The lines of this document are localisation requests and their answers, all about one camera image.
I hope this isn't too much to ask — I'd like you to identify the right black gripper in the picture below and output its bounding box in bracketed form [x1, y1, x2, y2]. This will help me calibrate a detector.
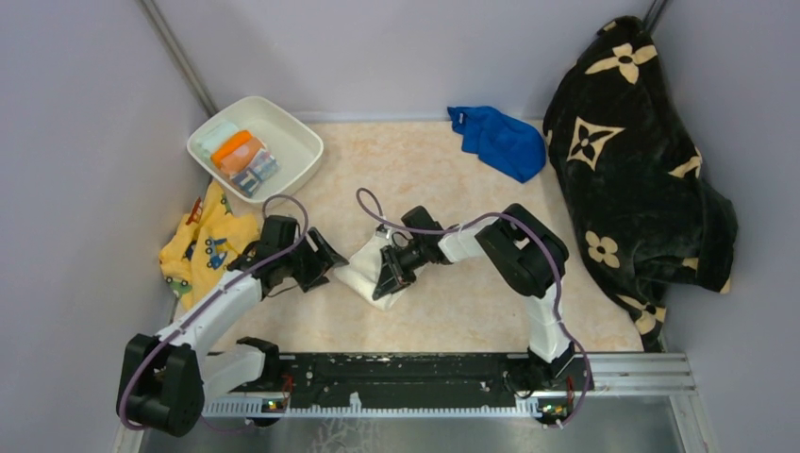
[375, 239, 428, 302]

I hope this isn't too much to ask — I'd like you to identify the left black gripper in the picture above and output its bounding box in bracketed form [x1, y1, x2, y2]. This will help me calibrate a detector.
[280, 226, 349, 293]

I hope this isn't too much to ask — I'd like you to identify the cream white towel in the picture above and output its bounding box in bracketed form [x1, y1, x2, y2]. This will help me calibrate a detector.
[333, 226, 405, 311]

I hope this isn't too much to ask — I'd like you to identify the rabbit print striped towel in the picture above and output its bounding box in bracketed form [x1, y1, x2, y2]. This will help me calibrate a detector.
[230, 149, 279, 197]

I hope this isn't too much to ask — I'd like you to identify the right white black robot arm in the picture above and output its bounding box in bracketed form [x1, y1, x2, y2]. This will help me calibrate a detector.
[371, 204, 575, 389]

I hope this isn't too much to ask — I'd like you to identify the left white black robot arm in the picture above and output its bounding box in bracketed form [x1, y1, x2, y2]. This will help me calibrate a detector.
[116, 217, 348, 437]

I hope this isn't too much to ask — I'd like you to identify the yellow cartoon print towel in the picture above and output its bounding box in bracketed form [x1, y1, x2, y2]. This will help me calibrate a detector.
[158, 182, 259, 310]

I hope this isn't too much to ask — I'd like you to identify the white square plastic basin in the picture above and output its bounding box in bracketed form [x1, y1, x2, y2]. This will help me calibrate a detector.
[186, 96, 325, 206]

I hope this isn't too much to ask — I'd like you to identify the orange rolled towel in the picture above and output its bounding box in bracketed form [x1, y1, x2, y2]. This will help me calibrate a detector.
[210, 130, 264, 176]

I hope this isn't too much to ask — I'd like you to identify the light green rolled towel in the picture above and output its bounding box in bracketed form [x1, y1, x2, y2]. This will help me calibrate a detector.
[193, 121, 241, 159]

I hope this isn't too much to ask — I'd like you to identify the blue towel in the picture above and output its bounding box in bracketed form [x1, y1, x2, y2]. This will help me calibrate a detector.
[447, 106, 546, 183]

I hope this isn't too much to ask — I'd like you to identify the black floral pattern blanket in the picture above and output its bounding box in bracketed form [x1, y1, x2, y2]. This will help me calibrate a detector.
[543, 16, 739, 352]

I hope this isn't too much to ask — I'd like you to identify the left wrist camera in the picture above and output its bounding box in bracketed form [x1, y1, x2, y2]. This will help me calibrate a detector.
[259, 215, 299, 250]

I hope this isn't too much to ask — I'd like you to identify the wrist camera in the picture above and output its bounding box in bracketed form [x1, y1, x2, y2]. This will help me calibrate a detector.
[401, 206, 443, 241]
[259, 215, 299, 250]

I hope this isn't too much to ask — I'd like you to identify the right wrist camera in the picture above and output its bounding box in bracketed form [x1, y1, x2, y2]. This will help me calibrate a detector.
[401, 206, 443, 241]

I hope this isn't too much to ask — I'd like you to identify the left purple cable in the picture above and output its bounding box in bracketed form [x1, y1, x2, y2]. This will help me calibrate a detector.
[116, 193, 310, 436]

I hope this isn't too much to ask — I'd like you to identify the purple cable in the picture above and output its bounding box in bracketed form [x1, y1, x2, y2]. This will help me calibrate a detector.
[116, 193, 310, 436]
[355, 187, 595, 429]

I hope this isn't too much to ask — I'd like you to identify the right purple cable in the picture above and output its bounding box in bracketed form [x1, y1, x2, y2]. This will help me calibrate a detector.
[355, 187, 595, 429]

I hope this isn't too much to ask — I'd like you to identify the aluminium frame rail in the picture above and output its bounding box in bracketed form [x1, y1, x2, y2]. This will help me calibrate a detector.
[127, 353, 698, 420]

